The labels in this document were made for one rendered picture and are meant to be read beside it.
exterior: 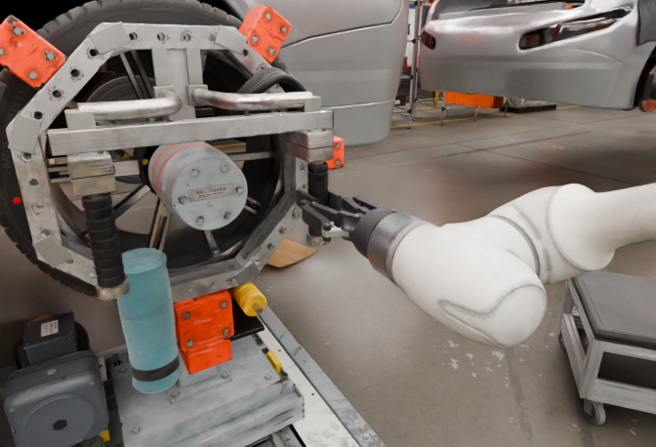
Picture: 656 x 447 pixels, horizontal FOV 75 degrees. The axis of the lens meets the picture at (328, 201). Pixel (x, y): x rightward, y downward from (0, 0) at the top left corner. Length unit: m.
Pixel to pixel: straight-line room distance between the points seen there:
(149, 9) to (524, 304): 0.79
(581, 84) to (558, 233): 2.58
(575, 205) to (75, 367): 1.04
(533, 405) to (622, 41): 2.17
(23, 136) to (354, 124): 1.06
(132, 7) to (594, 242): 0.82
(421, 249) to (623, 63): 2.74
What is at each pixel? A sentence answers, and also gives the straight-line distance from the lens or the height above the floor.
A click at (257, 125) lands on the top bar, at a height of 0.97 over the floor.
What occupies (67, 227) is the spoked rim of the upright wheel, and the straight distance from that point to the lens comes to 0.97.
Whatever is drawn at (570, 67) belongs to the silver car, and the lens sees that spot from 3.06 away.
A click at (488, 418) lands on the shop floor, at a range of 1.58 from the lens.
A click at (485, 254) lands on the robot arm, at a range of 0.47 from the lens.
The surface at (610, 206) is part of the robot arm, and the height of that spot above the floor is 0.93.
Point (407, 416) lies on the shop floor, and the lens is 1.52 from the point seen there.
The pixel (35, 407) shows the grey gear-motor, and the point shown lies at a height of 0.38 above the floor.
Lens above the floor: 1.08
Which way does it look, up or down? 19 degrees down
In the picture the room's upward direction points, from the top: straight up
